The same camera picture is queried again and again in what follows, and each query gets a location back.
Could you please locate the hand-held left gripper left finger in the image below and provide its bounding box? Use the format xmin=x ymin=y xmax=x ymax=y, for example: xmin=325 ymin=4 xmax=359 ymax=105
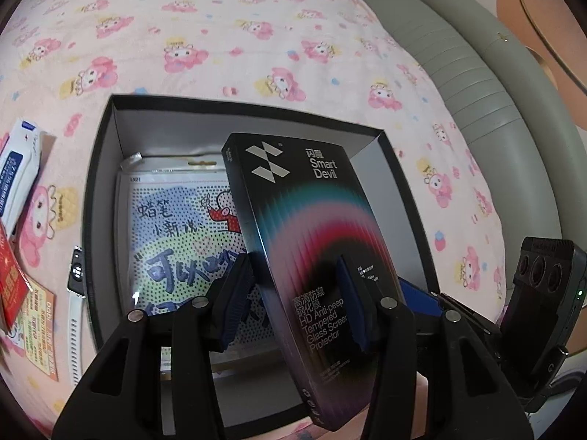
xmin=51 ymin=252 xmax=258 ymax=440

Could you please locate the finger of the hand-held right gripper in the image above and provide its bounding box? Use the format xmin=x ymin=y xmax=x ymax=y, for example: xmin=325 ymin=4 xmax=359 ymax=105
xmin=398 ymin=276 xmax=503 ymax=344

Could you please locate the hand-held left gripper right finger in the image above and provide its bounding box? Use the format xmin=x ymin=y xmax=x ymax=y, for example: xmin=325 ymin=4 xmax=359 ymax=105
xmin=336 ymin=254 xmax=537 ymax=440

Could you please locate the black screen protector box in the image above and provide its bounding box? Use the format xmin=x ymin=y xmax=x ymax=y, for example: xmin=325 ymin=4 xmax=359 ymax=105
xmin=221 ymin=132 xmax=416 ymax=438

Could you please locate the dark grey shoe box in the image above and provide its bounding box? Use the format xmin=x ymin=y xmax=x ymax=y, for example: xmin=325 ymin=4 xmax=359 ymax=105
xmin=81 ymin=94 xmax=441 ymax=406

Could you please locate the red packet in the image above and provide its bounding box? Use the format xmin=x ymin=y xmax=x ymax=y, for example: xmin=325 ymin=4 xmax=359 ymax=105
xmin=0 ymin=224 xmax=30 ymax=331

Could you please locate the cartoon printed packet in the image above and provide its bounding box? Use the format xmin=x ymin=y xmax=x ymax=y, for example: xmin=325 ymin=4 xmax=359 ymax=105
xmin=114 ymin=153 xmax=276 ymax=353

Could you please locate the white smartwatch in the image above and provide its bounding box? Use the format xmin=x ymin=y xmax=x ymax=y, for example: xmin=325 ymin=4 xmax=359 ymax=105
xmin=65 ymin=246 xmax=88 ymax=383

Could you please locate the grey green bed headboard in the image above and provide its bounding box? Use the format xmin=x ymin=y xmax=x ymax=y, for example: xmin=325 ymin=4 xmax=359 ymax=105
xmin=355 ymin=0 xmax=587 ymax=257

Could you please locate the white blue wet wipes pack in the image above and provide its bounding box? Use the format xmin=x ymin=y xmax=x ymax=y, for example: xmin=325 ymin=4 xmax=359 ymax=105
xmin=0 ymin=118 xmax=47 ymax=234

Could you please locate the pink cartoon printed blanket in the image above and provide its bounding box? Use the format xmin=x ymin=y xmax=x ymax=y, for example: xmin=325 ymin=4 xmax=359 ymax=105
xmin=0 ymin=0 xmax=510 ymax=440

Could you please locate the round peach wall decoration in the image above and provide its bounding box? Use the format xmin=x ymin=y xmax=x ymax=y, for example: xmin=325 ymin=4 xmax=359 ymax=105
xmin=497 ymin=0 xmax=587 ymax=97

